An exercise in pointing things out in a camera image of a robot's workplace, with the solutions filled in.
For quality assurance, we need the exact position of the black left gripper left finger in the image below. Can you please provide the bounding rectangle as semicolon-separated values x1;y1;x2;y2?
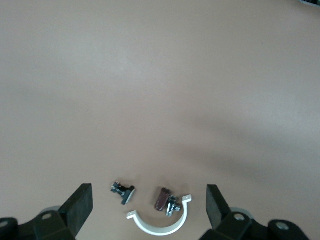
0;183;94;240

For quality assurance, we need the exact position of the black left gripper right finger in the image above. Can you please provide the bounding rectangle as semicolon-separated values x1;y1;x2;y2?
199;184;309;240

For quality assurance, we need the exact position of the brown cylinder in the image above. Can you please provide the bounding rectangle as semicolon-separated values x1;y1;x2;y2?
153;187;172;212

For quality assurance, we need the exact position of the white half-ring pipe clamp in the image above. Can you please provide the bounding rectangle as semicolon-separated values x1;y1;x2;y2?
125;194;193;237

